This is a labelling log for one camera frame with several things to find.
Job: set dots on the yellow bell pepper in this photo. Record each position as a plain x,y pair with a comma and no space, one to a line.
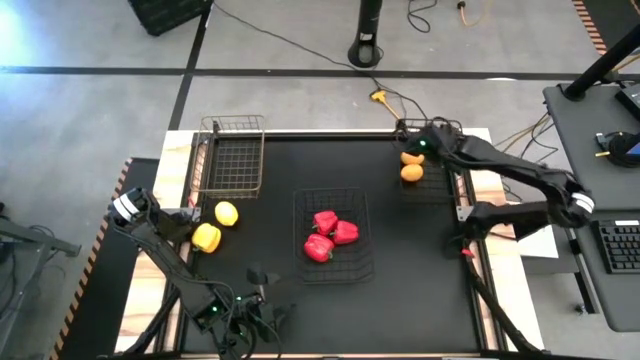
206,237

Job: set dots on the black keyboard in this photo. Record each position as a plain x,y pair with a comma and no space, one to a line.
620,247

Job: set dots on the orange-yellow lemon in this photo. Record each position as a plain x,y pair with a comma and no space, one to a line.
412,173
412,159

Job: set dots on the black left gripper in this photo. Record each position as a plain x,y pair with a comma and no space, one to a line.
262,320

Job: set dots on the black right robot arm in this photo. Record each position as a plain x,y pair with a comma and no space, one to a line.
510,166

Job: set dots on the white paper sheet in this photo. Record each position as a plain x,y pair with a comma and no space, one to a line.
542,247

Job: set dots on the black round device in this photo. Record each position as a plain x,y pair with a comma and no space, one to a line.
620,150

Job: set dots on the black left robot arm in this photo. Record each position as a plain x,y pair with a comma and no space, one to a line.
170,260

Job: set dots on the grey desk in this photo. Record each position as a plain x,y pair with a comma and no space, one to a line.
620,300
575,130

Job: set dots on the black mat hazard striped edge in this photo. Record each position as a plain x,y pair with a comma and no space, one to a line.
95,310
620,15

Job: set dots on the silver corner bracket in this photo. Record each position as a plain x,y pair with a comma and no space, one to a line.
193,214
464,214

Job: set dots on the black stand base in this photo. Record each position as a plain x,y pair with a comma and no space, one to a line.
366,50

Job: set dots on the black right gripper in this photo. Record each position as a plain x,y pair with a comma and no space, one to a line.
430,142

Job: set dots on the dark tablet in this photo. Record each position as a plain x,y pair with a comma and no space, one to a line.
631,100

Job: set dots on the bright yellow lemon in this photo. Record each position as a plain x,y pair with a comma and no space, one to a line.
226,214

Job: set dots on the black diagonal pole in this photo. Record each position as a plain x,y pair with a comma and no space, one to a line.
600,65

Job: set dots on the red bell pepper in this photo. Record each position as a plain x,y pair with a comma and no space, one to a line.
318,247
346,233
325,222

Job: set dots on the black aluminium rig frame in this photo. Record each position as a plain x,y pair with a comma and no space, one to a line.
500,308

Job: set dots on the grey metal stand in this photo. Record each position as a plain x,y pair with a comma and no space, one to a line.
40,239

